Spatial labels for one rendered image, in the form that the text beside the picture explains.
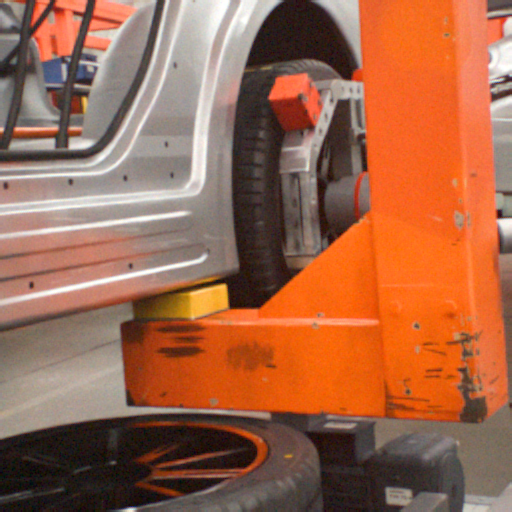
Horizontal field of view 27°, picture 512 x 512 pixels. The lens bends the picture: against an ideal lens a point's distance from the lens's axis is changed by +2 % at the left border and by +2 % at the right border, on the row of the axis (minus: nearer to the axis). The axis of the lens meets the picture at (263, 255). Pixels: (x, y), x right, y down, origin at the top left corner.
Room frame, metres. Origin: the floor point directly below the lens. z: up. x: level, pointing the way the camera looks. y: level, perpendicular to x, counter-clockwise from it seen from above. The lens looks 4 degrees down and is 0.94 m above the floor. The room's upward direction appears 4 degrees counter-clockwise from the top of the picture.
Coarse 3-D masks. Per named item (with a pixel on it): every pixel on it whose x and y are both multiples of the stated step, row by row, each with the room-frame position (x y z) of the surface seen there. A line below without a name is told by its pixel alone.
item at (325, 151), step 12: (288, 132) 2.23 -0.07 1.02; (324, 144) 2.44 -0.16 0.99; (324, 156) 2.43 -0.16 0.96; (276, 168) 2.18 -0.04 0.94; (324, 168) 2.43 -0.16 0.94; (276, 180) 2.17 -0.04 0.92; (324, 180) 2.43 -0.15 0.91; (276, 192) 2.17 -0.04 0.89; (300, 192) 2.34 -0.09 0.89; (324, 192) 2.45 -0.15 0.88; (276, 204) 2.16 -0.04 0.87; (300, 204) 2.31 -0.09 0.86; (324, 204) 2.46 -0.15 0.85; (276, 216) 2.16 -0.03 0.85; (324, 216) 2.46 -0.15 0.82; (324, 228) 2.44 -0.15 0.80; (324, 240) 2.41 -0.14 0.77
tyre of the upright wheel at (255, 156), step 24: (264, 72) 2.30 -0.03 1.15; (288, 72) 2.27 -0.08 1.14; (312, 72) 2.35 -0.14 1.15; (240, 96) 2.24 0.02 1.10; (264, 96) 2.20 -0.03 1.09; (240, 120) 2.18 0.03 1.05; (264, 120) 2.16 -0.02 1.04; (240, 144) 2.16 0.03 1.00; (264, 144) 2.14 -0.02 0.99; (240, 168) 2.13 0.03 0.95; (264, 168) 2.12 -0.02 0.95; (240, 192) 2.12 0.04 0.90; (264, 192) 2.12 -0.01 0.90; (240, 216) 2.11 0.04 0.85; (264, 216) 2.11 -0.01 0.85; (240, 240) 2.13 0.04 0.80; (264, 240) 2.11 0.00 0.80; (240, 264) 2.14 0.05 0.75; (264, 264) 2.11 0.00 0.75; (240, 288) 2.16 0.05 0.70; (264, 288) 2.14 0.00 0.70
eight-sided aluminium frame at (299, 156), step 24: (336, 96) 2.25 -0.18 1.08; (360, 96) 2.37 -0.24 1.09; (288, 144) 2.16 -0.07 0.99; (312, 144) 2.14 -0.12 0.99; (288, 168) 2.13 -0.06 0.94; (312, 168) 2.12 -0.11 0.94; (288, 192) 2.13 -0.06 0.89; (312, 192) 2.12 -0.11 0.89; (288, 216) 2.13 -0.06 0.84; (312, 216) 2.12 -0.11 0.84; (288, 240) 2.13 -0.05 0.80; (312, 240) 2.11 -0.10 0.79; (288, 264) 2.13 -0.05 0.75
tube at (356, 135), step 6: (348, 102) 2.31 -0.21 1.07; (354, 102) 2.32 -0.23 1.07; (348, 108) 2.31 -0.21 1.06; (354, 108) 2.32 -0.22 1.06; (348, 114) 2.31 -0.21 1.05; (354, 114) 2.32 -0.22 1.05; (348, 120) 2.31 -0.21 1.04; (354, 120) 2.32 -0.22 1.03; (348, 126) 2.31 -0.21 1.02; (354, 126) 2.32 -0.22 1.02; (354, 132) 2.30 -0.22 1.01; (360, 132) 2.30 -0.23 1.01; (354, 138) 2.30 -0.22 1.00; (360, 138) 2.30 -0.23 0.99; (354, 144) 2.31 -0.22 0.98
